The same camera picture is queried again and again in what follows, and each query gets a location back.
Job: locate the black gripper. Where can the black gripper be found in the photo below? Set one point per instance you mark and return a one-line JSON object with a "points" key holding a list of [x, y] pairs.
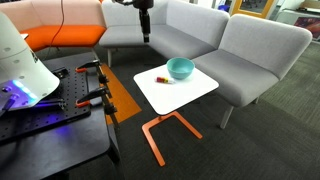
{"points": [[144, 13]]}

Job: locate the red and white glue stick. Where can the red and white glue stick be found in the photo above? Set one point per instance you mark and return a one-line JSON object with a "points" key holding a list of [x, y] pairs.
{"points": [[164, 80]]}

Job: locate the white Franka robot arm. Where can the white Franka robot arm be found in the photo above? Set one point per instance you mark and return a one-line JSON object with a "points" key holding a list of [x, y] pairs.
{"points": [[23, 66]]}

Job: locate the teal bowl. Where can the teal bowl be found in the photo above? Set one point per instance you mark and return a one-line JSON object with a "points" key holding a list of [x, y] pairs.
{"points": [[180, 68]]}

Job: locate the grey corner sofa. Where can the grey corner sofa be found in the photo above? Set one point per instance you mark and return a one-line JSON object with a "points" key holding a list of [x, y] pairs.
{"points": [[186, 30]]}

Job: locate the orange and peach sofa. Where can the orange and peach sofa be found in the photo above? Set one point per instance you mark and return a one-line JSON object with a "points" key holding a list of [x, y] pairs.
{"points": [[63, 35]]}

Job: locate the black perforated breadboard plate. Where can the black perforated breadboard plate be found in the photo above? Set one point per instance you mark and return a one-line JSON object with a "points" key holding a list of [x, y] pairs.
{"points": [[71, 96]]}

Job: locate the grey two-seat sofa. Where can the grey two-seat sofa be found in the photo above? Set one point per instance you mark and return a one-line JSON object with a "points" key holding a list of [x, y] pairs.
{"points": [[253, 63]]}

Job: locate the black robot cart table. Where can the black robot cart table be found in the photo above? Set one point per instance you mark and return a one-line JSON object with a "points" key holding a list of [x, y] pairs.
{"points": [[66, 150]]}

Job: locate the white counter with red poster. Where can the white counter with red poster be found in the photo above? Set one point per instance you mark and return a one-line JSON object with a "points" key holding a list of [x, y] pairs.
{"points": [[300, 20]]}

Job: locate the white side table orange frame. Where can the white side table orange frame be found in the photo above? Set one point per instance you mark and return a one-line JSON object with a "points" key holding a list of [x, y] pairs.
{"points": [[176, 93]]}

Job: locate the orange door frame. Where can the orange door frame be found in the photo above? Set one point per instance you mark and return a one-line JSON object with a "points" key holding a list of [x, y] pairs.
{"points": [[235, 8]]}

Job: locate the black base mounting bracket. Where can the black base mounting bracket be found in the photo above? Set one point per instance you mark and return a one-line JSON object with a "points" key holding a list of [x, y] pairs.
{"points": [[60, 72], [53, 103]]}

